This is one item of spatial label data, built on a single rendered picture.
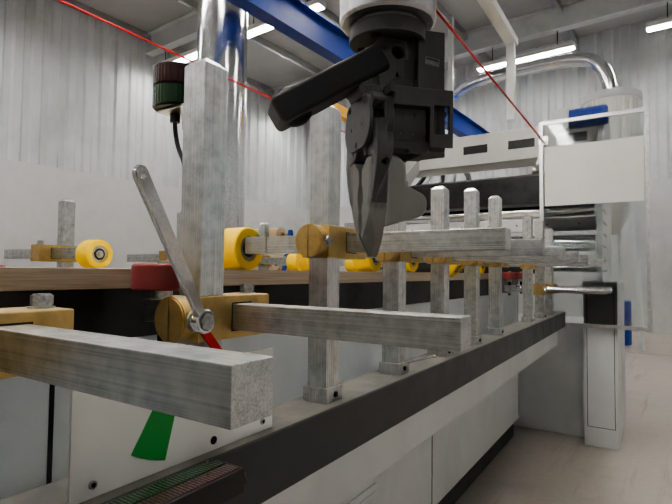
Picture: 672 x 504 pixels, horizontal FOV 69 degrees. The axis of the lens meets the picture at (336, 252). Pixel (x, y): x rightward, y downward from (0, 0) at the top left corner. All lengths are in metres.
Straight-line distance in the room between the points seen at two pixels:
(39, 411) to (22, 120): 7.82
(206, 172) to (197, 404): 0.36
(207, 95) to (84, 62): 8.52
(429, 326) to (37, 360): 0.30
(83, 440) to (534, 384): 2.86
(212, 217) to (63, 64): 8.41
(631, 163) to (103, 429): 2.76
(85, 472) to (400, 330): 0.30
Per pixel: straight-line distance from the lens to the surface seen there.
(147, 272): 0.67
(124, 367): 0.30
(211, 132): 0.59
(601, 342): 2.96
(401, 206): 0.45
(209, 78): 0.60
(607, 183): 2.95
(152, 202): 0.45
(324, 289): 0.75
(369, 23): 0.48
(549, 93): 9.95
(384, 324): 0.47
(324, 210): 0.76
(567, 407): 3.17
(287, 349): 1.04
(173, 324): 0.55
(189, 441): 0.57
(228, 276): 0.87
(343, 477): 0.89
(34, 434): 0.74
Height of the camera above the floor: 0.90
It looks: 2 degrees up
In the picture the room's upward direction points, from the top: 1 degrees clockwise
